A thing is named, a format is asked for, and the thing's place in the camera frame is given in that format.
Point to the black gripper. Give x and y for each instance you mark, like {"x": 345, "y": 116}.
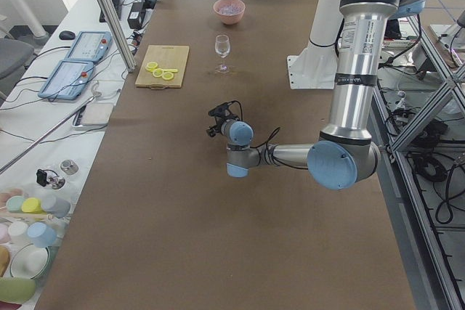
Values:
{"x": 218, "y": 128}

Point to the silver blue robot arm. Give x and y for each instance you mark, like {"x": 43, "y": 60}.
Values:
{"x": 345, "y": 152}

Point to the clear wine glass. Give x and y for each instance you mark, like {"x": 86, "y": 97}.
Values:
{"x": 222, "y": 48}

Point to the pile of clear ice cubes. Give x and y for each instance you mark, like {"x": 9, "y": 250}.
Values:
{"x": 229, "y": 9}

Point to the lemon slice near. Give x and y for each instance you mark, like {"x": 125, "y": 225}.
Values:
{"x": 167, "y": 76}

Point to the lemon slice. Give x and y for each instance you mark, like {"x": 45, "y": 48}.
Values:
{"x": 158, "y": 72}
{"x": 151, "y": 66}
{"x": 167, "y": 76}

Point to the lemon slice middle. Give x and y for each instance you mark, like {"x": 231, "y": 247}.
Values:
{"x": 158, "y": 72}

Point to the bamboo cutting board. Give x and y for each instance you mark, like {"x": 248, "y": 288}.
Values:
{"x": 167, "y": 57}

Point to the yellow plastic knife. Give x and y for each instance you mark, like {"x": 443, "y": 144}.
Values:
{"x": 170, "y": 70}

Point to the lemon slice far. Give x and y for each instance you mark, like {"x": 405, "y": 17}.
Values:
{"x": 151, "y": 66}

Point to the beige folded cloth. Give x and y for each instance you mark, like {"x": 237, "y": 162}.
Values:
{"x": 97, "y": 114}

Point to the pink plastic bowl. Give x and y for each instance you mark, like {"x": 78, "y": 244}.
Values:
{"x": 229, "y": 20}

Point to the black power adapter box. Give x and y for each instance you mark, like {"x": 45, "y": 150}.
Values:
{"x": 136, "y": 15}

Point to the small steel cup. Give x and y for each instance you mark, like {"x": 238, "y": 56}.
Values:
{"x": 69, "y": 167}

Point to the blue teach pendant far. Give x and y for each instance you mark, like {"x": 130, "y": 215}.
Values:
{"x": 90, "y": 46}

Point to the blue teach pendant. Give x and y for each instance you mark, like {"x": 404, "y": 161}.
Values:
{"x": 90, "y": 46}
{"x": 67, "y": 80}

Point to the blue teach pendant near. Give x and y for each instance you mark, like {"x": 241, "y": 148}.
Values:
{"x": 67, "y": 80}

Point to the black keyboard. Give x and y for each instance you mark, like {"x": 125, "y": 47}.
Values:
{"x": 113, "y": 3}

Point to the grey cup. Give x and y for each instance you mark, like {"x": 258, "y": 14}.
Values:
{"x": 55, "y": 205}

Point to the black computer mouse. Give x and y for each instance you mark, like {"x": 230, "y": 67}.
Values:
{"x": 67, "y": 35}

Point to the yellow cup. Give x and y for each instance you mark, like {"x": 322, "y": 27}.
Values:
{"x": 32, "y": 205}

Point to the light blue cup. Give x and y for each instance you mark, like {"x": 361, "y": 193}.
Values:
{"x": 41, "y": 235}

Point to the mint green cup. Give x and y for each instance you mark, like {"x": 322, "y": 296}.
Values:
{"x": 14, "y": 204}

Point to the white green-rimmed bowl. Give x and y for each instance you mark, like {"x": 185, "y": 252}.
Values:
{"x": 30, "y": 262}

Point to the green cup lying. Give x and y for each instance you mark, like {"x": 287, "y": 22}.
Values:
{"x": 17, "y": 290}

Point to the aluminium frame post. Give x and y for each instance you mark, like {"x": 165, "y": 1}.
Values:
{"x": 118, "y": 35}

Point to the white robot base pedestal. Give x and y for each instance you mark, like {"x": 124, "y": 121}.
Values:
{"x": 315, "y": 66}

